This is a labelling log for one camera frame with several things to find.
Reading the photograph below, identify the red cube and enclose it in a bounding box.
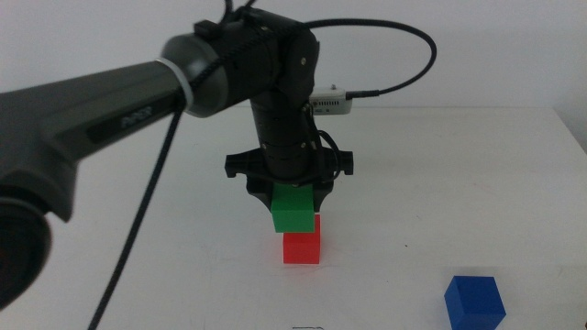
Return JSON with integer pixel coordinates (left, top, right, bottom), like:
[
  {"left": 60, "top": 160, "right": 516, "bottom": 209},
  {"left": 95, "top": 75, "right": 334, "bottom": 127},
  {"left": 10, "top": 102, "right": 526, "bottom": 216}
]
[{"left": 282, "top": 214, "right": 322, "bottom": 266}]

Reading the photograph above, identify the braided black left cable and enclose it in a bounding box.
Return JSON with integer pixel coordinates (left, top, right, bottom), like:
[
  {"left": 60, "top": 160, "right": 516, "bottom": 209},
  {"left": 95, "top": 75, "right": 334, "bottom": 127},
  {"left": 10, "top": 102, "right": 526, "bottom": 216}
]
[{"left": 86, "top": 17, "right": 438, "bottom": 330}]

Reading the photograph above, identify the green cube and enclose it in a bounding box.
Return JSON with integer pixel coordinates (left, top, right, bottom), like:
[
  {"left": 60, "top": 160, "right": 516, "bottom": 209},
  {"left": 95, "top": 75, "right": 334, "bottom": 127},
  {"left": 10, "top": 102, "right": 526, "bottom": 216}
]
[{"left": 270, "top": 182, "right": 318, "bottom": 234}]

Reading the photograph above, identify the black looped left cable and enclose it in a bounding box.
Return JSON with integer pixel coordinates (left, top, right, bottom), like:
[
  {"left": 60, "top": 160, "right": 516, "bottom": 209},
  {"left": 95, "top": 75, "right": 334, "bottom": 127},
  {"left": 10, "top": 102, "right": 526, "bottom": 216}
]
[{"left": 221, "top": 0, "right": 259, "bottom": 16}]

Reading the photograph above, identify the blue cube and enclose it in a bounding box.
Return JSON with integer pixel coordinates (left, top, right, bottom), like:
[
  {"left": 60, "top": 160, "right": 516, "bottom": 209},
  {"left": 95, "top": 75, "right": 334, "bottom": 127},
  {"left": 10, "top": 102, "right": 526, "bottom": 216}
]
[{"left": 443, "top": 275, "right": 507, "bottom": 330}]

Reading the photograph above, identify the thin black left gripper cable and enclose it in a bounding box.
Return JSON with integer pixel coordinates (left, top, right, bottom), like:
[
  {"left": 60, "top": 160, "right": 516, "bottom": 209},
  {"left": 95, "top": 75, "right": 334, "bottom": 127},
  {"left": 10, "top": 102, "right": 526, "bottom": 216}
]
[{"left": 304, "top": 104, "right": 343, "bottom": 182}]

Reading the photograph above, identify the white left arm cable tie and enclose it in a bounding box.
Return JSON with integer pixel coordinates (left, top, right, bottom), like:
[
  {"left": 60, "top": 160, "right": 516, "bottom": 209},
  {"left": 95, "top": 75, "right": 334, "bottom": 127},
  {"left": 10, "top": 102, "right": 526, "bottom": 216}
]
[{"left": 158, "top": 57, "right": 196, "bottom": 114}]

